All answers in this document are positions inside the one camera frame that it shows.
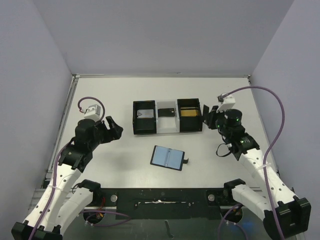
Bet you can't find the black leather card holder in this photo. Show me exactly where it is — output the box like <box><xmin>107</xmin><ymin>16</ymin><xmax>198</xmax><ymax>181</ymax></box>
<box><xmin>150</xmin><ymin>145</ymin><xmax>189</xmax><ymax>171</ymax></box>

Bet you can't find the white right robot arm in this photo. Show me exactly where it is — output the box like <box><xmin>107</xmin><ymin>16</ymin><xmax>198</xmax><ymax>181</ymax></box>
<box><xmin>203</xmin><ymin>105</ymin><xmax>311</xmax><ymax>240</ymax></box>

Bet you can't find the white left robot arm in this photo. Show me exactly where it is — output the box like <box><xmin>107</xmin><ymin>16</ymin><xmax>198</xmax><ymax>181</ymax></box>
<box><xmin>11</xmin><ymin>116</ymin><xmax>124</xmax><ymax>240</ymax></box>

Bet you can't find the gold credit card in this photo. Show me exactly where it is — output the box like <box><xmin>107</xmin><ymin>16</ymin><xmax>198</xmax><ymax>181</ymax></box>
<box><xmin>180</xmin><ymin>107</ymin><xmax>201</xmax><ymax>117</ymax></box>

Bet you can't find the silver credit card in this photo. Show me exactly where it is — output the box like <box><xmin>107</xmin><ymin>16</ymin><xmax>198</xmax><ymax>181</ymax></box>
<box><xmin>137</xmin><ymin>109</ymin><xmax>155</xmax><ymax>119</ymax></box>

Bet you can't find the black credit card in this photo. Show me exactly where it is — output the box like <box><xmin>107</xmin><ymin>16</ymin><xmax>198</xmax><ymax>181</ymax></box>
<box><xmin>157</xmin><ymin>108</ymin><xmax>176</xmax><ymax>118</ymax></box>

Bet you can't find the black left bin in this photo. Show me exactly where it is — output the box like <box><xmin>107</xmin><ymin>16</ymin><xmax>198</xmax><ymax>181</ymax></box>
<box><xmin>132</xmin><ymin>100</ymin><xmax>157</xmax><ymax>135</ymax></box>

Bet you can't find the black bin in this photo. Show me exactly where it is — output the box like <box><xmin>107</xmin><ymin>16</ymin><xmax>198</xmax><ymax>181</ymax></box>
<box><xmin>132</xmin><ymin>100</ymin><xmax>157</xmax><ymax>135</ymax></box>
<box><xmin>177</xmin><ymin>98</ymin><xmax>203</xmax><ymax>133</ymax></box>

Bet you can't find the black right bin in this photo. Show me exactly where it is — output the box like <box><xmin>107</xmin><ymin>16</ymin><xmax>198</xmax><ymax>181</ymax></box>
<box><xmin>177</xmin><ymin>98</ymin><xmax>203</xmax><ymax>133</ymax></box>

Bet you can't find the white middle bin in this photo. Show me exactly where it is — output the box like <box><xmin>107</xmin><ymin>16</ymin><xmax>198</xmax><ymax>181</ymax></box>
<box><xmin>155</xmin><ymin>99</ymin><xmax>180</xmax><ymax>135</ymax></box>

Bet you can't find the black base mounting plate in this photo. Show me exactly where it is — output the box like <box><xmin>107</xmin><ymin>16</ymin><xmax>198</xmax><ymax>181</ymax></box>
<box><xmin>85</xmin><ymin>188</ymin><xmax>237</xmax><ymax>220</ymax></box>

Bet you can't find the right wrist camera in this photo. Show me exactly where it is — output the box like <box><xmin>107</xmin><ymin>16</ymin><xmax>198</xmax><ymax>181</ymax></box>
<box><xmin>216</xmin><ymin>93</ymin><xmax>236</xmax><ymax>113</ymax></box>

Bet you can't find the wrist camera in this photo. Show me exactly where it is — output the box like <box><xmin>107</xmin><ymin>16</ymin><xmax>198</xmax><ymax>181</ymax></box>
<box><xmin>216</xmin><ymin>93</ymin><xmax>236</xmax><ymax>113</ymax></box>
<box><xmin>84</xmin><ymin>104</ymin><xmax>102</xmax><ymax>122</ymax></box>

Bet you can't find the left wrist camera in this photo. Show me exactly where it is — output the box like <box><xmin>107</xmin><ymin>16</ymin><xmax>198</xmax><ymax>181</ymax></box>
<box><xmin>84</xmin><ymin>104</ymin><xmax>102</xmax><ymax>122</ymax></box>

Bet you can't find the aluminium frame rail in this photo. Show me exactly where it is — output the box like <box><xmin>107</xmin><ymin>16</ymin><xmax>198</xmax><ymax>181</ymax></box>
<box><xmin>40</xmin><ymin>73</ymin><xmax>80</xmax><ymax>187</ymax></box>

